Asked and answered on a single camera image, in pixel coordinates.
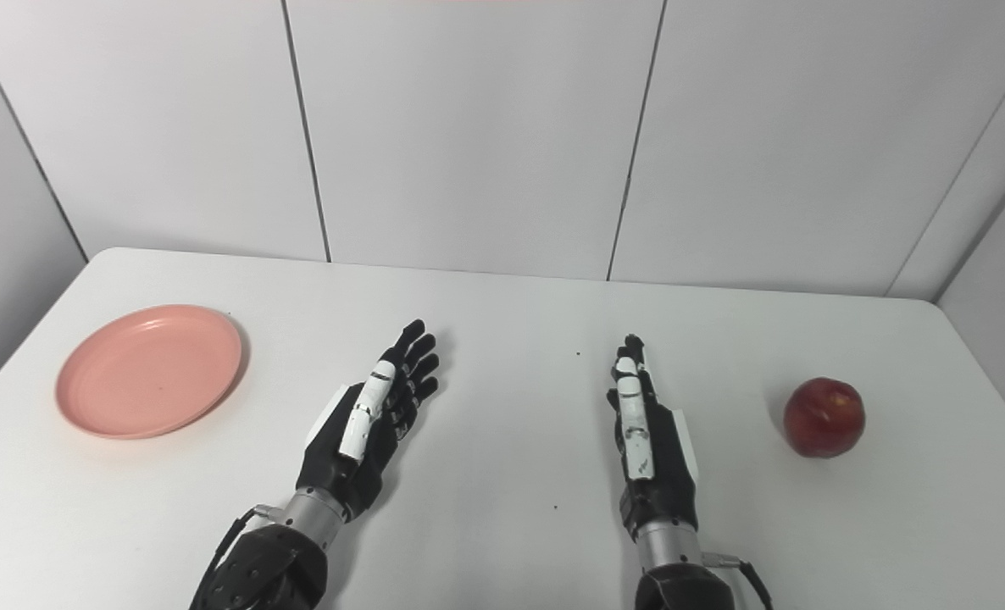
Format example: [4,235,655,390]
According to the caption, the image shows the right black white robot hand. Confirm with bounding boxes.
[607,334,700,543]

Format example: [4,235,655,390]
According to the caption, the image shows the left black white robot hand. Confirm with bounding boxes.
[297,319,441,519]

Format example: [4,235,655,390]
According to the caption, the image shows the red apple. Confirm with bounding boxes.
[783,377,867,459]

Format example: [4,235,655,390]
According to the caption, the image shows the pink round plate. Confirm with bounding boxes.
[55,304,244,440]

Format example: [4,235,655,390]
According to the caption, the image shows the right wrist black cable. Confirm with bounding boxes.
[702,551,775,610]

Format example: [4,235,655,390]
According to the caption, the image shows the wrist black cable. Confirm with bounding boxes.
[191,506,281,610]
[702,551,775,610]

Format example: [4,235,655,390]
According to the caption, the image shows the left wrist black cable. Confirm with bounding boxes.
[191,506,281,610]

